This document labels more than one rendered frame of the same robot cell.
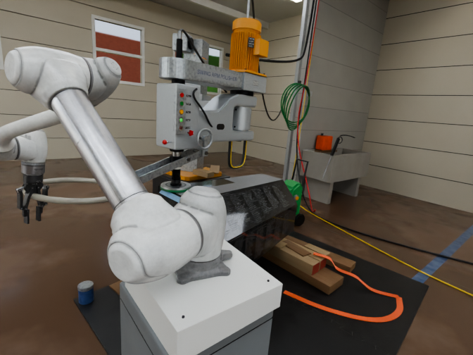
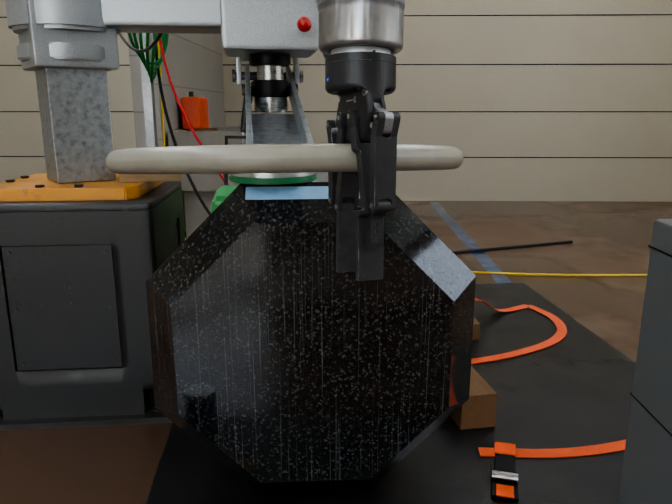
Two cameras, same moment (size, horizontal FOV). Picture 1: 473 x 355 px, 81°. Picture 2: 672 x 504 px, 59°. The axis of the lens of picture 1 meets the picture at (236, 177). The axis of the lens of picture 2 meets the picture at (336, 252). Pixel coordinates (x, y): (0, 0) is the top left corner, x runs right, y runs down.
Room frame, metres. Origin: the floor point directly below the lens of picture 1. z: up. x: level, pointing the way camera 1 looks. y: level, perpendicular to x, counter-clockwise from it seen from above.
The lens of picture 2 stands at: (0.80, 1.45, 1.02)
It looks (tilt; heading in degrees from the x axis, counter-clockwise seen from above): 14 degrees down; 312
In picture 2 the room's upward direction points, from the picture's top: straight up
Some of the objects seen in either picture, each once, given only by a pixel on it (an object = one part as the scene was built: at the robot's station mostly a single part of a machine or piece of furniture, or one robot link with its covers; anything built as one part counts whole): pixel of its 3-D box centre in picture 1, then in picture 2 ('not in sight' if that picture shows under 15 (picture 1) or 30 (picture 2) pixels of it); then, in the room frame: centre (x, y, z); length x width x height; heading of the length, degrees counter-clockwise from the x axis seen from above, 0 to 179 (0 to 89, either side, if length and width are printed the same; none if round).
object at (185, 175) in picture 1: (191, 171); (81, 183); (2.88, 0.48, 0.76); 0.49 x 0.49 x 0.05; 47
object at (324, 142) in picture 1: (325, 142); (196, 112); (5.10, -1.59, 1.00); 0.50 x 0.22 x 0.33; 130
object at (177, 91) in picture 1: (179, 111); not in sight; (1.80, 0.39, 1.40); 0.08 x 0.03 x 0.28; 140
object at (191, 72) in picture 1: (216, 80); not in sight; (2.19, 0.21, 1.64); 0.96 x 0.25 x 0.17; 140
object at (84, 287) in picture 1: (86, 292); not in sight; (1.71, 1.02, 0.08); 0.10 x 0.10 x 0.13
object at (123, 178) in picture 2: (203, 172); (150, 173); (2.67, 0.33, 0.81); 0.20 x 0.10 x 0.05; 55
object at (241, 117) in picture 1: (239, 118); not in sight; (2.43, 0.01, 1.37); 0.19 x 0.19 x 0.20
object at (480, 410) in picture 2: not in sight; (461, 390); (1.74, -0.25, 0.07); 0.30 x 0.12 x 0.12; 142
